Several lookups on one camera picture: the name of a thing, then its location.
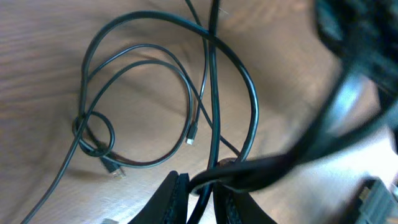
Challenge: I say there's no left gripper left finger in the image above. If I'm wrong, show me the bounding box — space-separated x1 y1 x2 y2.
129 170 189 224

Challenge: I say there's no black usb cable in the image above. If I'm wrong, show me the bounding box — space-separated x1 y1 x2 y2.
20 0 398 224

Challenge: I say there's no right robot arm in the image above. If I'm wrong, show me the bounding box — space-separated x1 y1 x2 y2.
313 0 397 98

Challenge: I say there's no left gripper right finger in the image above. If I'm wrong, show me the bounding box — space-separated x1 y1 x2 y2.
213 184 276 224

